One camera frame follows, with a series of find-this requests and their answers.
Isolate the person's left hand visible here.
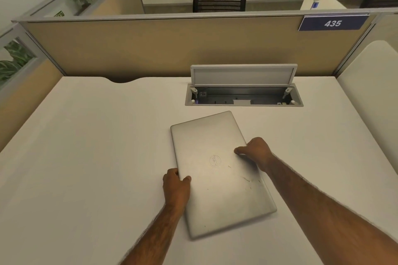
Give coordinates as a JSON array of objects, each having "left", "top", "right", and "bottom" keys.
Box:
[{"left": 162, "top": 168, "right": 192, "bottom": 208}]

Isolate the person's right hand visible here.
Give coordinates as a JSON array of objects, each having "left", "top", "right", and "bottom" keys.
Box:
[{"left": 234, "top": 137, "right": 275, "bottom": 173}]

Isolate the silver laptop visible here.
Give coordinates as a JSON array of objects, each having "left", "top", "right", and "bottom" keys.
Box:
[{"left": 170, "top": 111, "right": 277, "bottom": 240}]

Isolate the person's left forearm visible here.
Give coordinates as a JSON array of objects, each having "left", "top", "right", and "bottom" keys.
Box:
[{"left": 121, "top": 204, "right": 186, "bottom": 265}]

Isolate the person's right forearm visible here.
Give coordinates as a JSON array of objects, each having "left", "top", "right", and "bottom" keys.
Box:
[{"left": 265, "top": 154, "right": 398, "bottom": 265}]

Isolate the beige desk partition panel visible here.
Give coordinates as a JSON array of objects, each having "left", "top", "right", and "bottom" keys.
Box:
[{"left": 12, "top": 8, "right": 398, "bottom": 83}]

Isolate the blue desk number sign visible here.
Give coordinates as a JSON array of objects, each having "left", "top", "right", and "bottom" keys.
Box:
[{"left": 298, "top": 15, "right": 370, "bottom": 32}]

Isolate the green potted plant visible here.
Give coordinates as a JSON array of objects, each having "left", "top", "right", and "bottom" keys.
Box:
[{"left": 0, "top": 40, "right": 34, "bottom": 86}]

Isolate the grey desk cable box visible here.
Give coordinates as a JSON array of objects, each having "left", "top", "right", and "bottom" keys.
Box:
[{"left": 185, "top": 64, "right": 305, "bottom": 107}]

